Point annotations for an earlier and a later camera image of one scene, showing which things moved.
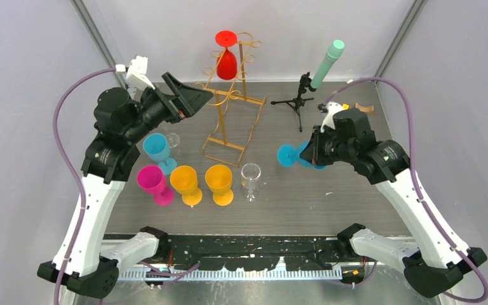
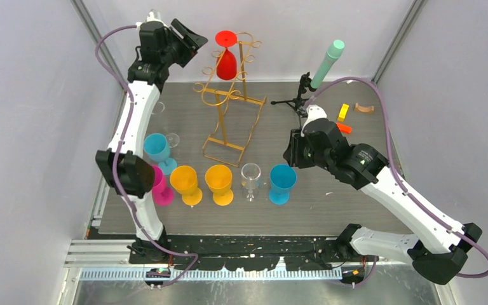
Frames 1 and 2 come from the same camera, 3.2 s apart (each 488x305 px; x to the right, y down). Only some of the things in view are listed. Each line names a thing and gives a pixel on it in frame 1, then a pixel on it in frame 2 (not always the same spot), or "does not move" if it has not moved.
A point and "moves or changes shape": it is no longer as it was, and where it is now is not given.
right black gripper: (312, 150) to (292, 154)
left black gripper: (189, 99) to (190, 42)
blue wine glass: (287, 155) moves or changes shape
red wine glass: (227, 64) does not move
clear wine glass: (250, 176) does not move
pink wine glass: (152, 180) does not move
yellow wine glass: (184, 179) does not move
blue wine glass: (157, 147) does not move
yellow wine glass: (218, 179) does not move
